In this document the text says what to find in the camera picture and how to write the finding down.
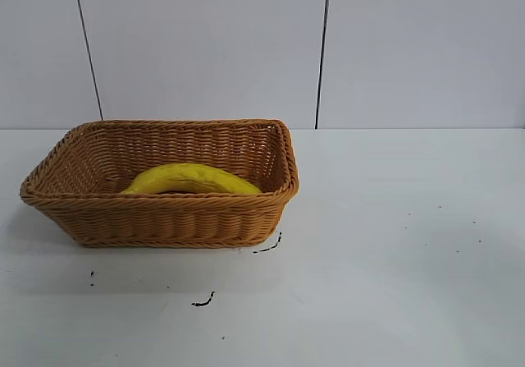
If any yellow banana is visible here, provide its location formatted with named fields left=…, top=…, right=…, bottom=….
left=121, top=163, right=263, bottom=195

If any brown woven wicker basket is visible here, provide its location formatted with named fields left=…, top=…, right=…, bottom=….
left=19, top=117, right=301, bottom=249

